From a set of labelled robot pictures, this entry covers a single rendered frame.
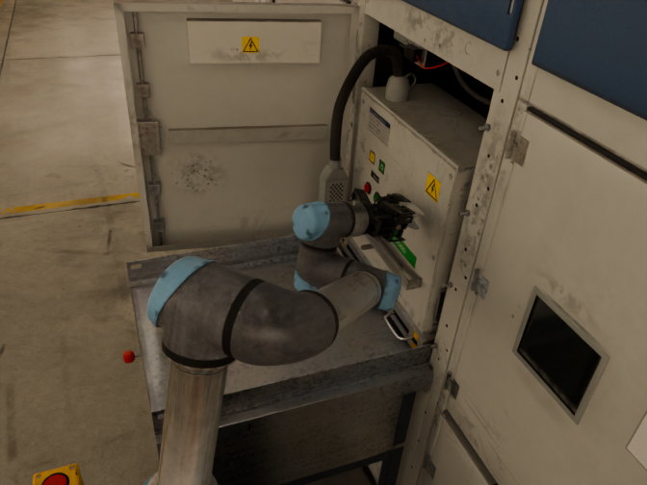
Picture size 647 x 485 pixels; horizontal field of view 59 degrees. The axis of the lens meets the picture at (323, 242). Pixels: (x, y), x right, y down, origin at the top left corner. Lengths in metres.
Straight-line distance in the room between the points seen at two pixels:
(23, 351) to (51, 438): 0.53
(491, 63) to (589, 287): 0.44
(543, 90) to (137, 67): 1.04
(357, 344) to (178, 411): 0.73
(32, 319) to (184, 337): 2.28
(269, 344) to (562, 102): 0.59
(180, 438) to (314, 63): 1.11
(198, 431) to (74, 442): 1.60
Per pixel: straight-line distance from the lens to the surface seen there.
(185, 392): 0.89
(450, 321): 1.38
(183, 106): 1.69
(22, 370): 2.83
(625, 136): 0.93
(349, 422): 1.55
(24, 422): 2.63
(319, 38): 1.64
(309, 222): 1.11
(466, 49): 1.22
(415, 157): 1.38
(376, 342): 1.56
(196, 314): 0.80
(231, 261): 1.79
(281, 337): 0.77
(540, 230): 1.04
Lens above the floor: 1.92
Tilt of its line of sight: 34 degrees down
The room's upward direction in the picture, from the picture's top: 4 degrees clockwise
